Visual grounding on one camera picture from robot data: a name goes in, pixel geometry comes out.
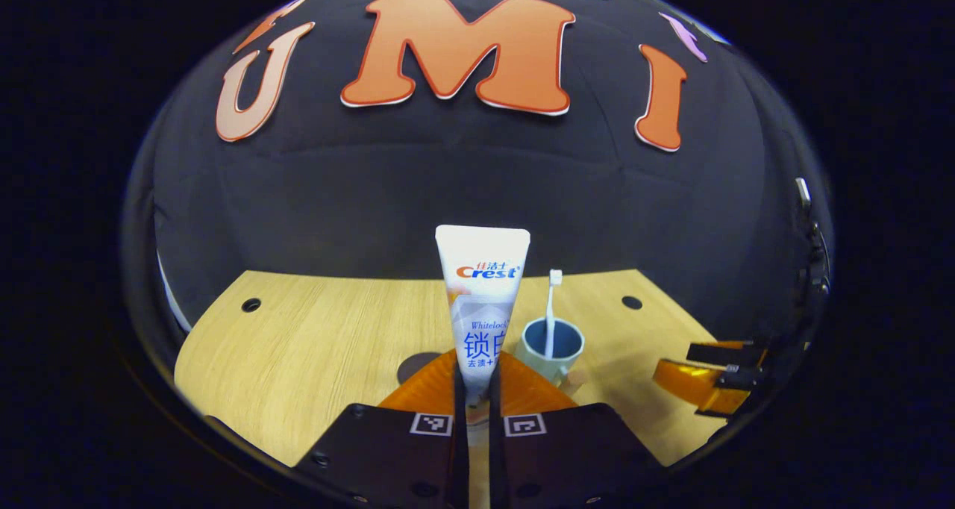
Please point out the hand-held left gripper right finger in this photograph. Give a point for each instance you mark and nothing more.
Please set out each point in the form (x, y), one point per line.
(552, 457)

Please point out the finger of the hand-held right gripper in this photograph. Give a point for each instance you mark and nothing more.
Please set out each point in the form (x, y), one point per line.
(701, 389)
(727, 354)

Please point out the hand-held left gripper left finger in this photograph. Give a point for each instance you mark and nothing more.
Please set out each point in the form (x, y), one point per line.
(395, 457)

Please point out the dark brown round coaster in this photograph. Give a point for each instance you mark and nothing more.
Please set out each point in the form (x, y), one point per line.
(418, 366)

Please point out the light blue cup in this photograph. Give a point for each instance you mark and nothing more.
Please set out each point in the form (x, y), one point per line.
(533, 360)

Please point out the light blue toothbrush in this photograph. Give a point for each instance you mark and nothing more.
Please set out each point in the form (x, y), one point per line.
(550, 322)

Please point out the white toothpaste tube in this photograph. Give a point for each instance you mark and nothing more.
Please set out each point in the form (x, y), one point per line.
(481, 307)

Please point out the wooden desktop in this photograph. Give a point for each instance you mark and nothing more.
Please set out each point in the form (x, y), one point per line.
(298, 345)

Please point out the black backdrop cloth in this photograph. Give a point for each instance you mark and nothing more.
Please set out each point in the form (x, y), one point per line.
(373, 195)

